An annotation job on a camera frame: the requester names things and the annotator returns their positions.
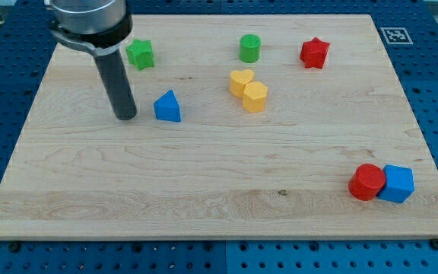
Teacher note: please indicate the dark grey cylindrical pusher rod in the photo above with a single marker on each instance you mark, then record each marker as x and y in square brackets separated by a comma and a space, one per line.
[113, 75]

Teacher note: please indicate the blue triangle block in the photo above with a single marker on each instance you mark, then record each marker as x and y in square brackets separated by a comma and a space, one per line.
[167, 108]

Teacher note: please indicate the green star block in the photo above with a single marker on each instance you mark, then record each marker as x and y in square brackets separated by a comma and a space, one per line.
[140, 54]

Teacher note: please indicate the yellow heart block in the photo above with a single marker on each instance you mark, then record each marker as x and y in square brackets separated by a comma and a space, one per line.
[239, 79]

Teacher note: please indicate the green cylinder block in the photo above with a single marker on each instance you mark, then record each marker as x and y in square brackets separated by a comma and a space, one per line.
[250, 45]

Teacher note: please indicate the yellow pentagon block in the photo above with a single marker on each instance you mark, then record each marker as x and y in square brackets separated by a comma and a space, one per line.
[255, 97]

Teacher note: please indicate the wooden board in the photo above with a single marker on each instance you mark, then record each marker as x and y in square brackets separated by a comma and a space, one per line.
[79, 174]

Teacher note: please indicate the red star block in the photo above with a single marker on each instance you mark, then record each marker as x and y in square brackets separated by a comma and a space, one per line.
[314, 53]

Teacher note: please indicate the red cylinder block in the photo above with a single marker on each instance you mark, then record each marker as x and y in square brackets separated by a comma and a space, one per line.
[367, 182]

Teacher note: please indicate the white fiducial marker tag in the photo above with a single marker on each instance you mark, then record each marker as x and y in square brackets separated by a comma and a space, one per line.
[396, 36]

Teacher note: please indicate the blue cube block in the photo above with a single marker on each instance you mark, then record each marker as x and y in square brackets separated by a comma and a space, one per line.
[399, 184]

